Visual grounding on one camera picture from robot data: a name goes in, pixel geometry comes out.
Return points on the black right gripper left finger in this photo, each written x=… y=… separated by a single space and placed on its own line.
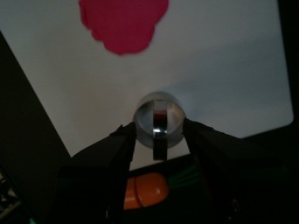
x=97 y=175

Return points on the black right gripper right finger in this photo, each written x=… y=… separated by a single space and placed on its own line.
x=233 y=180

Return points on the round metal dough cutter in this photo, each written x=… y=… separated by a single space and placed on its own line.
x=145 y=116

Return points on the pink dough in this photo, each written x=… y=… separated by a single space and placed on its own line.
x=123 y=23

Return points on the orange toy carrot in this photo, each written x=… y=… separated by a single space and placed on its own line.
x=149 y=189

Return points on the white cutting board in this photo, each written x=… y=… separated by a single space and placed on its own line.
x=213 y=73

